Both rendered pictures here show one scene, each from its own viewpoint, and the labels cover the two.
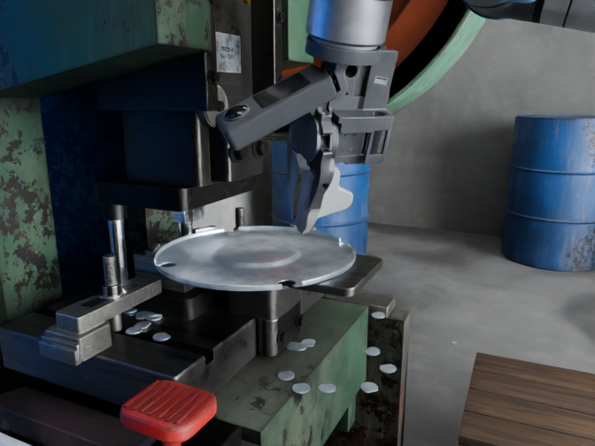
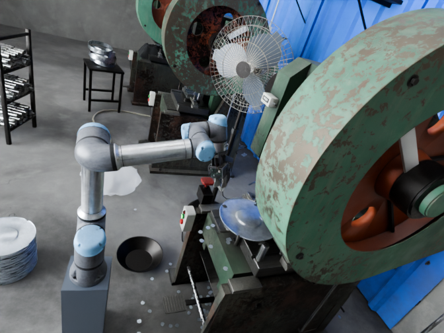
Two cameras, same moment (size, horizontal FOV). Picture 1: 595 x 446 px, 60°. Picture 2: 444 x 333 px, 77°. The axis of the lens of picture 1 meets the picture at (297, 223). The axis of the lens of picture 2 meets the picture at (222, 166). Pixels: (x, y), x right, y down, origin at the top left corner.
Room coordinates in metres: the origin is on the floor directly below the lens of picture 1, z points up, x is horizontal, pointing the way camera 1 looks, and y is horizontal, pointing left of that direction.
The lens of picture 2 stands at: (1.20, -0.92, 1.61)
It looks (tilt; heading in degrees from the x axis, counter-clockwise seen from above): 29 degrees down; 126
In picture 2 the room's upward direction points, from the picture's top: 18 degrees clockwise
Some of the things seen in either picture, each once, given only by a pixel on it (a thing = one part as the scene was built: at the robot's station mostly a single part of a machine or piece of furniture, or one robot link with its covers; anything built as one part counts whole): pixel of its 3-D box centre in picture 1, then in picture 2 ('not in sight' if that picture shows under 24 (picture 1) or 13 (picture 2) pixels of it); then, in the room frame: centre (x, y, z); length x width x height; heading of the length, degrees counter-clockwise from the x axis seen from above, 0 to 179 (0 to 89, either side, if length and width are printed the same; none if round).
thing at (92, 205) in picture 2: not in sight; (92, 186); (0.28, -0.48, 0.82); 0.15 x 0.12 x 0.55; 154
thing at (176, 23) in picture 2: not in sight; (225, 90); (-0.62, 1.24, 0.87); 1.53 x 0.99 x 1.74; 63
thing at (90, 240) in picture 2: not in sight; (90, 244); (0.39, -0.53, 0.62); 0.13 x 0.12 x 0.14; 154
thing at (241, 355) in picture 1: (189, 306); (263, 232); (0.78, 0.17, 0.68); 0.45 x 0.30 x 0.06; 155
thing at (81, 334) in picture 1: (107, 296); (255, 199); (0.63, 0.25, 0.76); 0.17 x 0.06 x 0.10; 155
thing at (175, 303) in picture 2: not in sight; (213, 298); (0.72, 0.05, 0.14); 0.59 x 0.10 x 0.05; 65
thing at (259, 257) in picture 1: (256, 252); (248, 217); (0.73, 0.06, 0.78); 0.29 x 0.29 x 0.01
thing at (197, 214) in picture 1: (189, 208); not in sight; (0.78, 0.17, 0.84); 0.05 x 0.03 x 0.04; 155
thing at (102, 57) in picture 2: not in sight; (102, 76); (-2.28, 0.79, 0.40); 0.45 x 0.40 x 0.79; 167
